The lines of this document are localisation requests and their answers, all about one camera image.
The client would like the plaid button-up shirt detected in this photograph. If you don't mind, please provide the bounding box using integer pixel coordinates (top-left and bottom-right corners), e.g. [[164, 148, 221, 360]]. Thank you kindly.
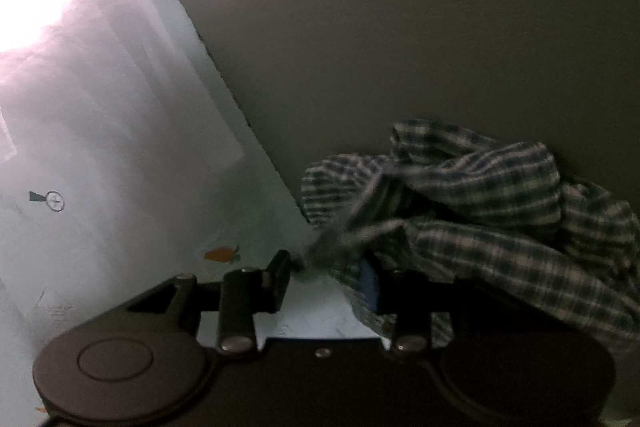
[[299, 118, 640, 350]]

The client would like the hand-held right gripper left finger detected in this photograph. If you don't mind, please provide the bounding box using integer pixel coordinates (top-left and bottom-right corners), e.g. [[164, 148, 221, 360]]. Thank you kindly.
[[127, 251, 292, 354]]

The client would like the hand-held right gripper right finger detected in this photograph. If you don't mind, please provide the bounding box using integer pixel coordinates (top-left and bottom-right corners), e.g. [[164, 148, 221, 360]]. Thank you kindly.
[[359, 259, 453, 354]]

